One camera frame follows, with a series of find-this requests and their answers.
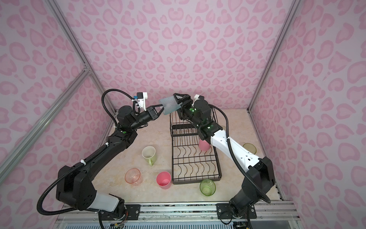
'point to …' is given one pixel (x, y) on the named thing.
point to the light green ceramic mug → (149, 153)
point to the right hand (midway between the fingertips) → (172, 97)
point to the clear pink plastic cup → (133, 176)
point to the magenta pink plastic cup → (164, 180)
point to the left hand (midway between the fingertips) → (166, 103)
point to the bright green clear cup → (208, 187)
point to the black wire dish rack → (189, 163)
